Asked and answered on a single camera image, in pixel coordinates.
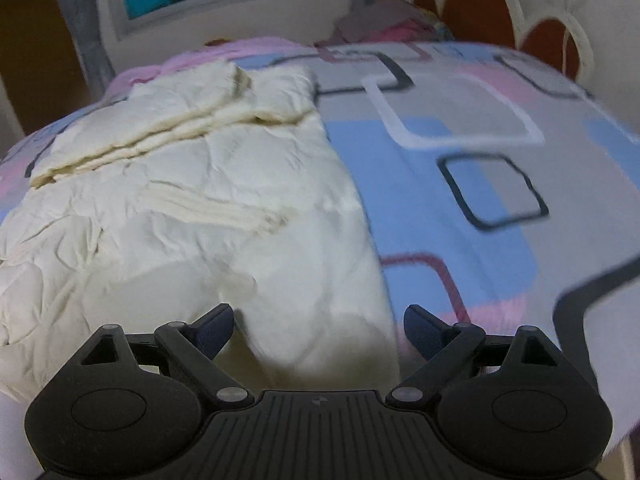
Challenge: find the pink blanket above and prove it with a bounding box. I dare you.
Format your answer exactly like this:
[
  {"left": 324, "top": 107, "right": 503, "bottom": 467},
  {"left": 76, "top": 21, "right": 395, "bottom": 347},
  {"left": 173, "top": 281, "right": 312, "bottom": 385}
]
[{"left": 112, "top": 35, "right": 321, "bottom": 97}]

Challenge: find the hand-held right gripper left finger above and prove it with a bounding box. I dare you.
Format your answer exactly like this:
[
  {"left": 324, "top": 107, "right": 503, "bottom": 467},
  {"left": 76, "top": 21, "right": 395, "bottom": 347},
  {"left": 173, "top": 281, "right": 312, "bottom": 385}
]
[{"left": 77, "top": 303, "right": 254, "bottom": 411}]

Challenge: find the white puffer jacket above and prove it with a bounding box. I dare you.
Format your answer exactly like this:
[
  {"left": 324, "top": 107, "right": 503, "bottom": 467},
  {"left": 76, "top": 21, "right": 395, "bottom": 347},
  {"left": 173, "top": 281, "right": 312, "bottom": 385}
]
[{"left": 0, "top": 60, "right": 402, "bottom": 407}]

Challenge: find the pile of folded clothes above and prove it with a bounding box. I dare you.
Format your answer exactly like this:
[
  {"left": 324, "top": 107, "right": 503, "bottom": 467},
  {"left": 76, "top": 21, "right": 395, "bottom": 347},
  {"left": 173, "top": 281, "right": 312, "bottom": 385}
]
[{"left": 315, "top": 0, "right": 457, "bottom": 47}]

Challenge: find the brown wooden door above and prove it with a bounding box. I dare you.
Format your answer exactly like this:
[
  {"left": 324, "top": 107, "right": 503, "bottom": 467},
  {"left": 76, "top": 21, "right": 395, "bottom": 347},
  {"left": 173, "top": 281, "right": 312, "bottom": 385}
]
[{"left": 0, "top": 0, "right": 90, "bottom": 137}]

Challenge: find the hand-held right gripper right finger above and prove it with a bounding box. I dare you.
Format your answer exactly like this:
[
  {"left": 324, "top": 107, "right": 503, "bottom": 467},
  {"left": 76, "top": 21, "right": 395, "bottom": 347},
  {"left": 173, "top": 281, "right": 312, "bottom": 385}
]
[{"left": 386, "top": 304, "right": 564, "bottom": 409}]

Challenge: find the brown and white headboard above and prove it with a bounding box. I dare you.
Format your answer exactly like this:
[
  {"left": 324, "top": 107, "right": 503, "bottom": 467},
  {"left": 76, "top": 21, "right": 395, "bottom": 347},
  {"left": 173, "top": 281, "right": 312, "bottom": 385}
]
[{"left": 410, "top": 0, "right": 602, "bottom": 86}]

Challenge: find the bed with patterned sheet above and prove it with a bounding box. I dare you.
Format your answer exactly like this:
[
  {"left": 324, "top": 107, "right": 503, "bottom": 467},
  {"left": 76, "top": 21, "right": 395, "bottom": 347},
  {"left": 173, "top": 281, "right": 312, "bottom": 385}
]
[{"left": 0, "top": 37, "right": 640, "bottom": 463}]

